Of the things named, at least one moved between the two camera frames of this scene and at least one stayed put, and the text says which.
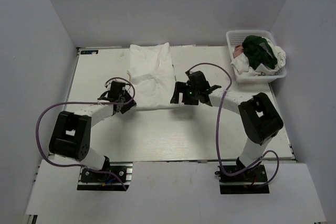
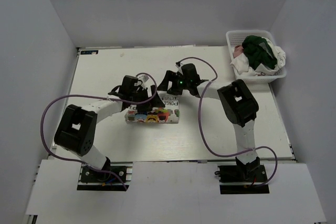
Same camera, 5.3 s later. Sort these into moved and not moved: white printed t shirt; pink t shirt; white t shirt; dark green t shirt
Moved: white t shirt
Not moved: dark green t shirt; pink t shirt; white printed t shirt
